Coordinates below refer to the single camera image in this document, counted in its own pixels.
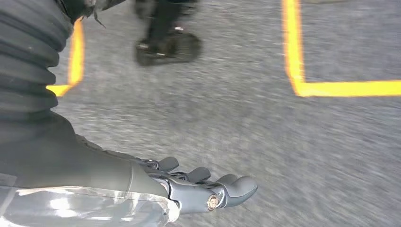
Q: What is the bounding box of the yellow floor tape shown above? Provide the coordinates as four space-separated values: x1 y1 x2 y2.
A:
281 0 401 98
46 18 86 97

